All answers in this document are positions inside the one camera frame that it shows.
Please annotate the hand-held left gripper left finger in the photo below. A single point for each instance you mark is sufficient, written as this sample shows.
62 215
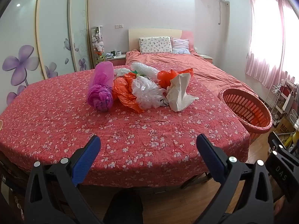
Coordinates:
86 158

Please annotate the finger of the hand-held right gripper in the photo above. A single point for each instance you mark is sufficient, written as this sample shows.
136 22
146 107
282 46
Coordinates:
274 142

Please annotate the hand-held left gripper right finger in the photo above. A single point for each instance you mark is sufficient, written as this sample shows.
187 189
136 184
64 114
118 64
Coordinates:
210 158

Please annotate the orange plastic laundry basket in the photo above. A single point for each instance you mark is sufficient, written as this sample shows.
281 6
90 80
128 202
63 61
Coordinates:
247 112

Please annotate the large orange plastic bag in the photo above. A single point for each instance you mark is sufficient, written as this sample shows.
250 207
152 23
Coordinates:
123 86

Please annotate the person's right hand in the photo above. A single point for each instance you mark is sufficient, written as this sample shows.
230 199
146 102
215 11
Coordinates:
279 210

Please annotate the cardboard box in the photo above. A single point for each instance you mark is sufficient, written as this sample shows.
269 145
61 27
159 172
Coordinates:
285 126

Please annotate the red floral blanket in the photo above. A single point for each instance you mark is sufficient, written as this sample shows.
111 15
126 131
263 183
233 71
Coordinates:
70 121

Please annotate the person's dark trouser leg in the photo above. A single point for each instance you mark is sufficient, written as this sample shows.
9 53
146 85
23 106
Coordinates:
126 207

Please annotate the purple plastic bag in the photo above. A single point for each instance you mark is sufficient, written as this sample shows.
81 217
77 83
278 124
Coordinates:
100 91

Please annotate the cream plastic bag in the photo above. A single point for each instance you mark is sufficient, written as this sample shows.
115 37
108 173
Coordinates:
179 93

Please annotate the crinkled white translucent bag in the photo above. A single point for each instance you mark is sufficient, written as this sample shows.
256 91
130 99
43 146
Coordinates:
144 91

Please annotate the small red-orange plastic bag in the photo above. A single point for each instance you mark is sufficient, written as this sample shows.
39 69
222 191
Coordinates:
165 77

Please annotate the thin clear plastic bag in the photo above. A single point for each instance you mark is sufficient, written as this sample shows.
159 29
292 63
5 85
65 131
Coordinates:
121 71

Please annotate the green plastic bag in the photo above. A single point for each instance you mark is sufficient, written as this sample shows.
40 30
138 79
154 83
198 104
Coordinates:
134 72

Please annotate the pink duvet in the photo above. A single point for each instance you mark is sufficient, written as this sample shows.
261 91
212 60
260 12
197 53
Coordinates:
177 63

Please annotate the pink and white nightstand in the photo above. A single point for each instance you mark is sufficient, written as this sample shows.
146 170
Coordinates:
206 57
114 59

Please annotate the pink curtain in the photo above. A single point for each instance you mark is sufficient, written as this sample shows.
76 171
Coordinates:
268 39

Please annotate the bubble wrap sheet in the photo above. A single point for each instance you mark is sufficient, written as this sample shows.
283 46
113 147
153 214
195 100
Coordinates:
144 69

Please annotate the dark mug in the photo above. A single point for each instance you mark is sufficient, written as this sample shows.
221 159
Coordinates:
113 52

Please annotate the clear plush toy display tube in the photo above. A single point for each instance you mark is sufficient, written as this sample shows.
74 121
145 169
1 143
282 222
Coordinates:
98 44

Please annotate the striped pink pillow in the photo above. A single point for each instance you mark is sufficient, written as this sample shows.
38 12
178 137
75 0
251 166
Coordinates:
180 45

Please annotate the floral white pillow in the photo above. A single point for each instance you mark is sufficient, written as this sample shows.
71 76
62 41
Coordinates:
155 44

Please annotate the flower print sliding wardrobe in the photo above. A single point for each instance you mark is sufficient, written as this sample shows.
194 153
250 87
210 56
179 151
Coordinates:
51 28

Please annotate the beige and pink headboard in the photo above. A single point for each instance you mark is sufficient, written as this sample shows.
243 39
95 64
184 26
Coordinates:
151 32

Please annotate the air conditioner pipe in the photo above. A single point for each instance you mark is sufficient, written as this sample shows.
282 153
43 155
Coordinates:
220 11

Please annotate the wooden bed frame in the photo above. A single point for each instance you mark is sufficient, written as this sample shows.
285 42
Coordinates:
198 180

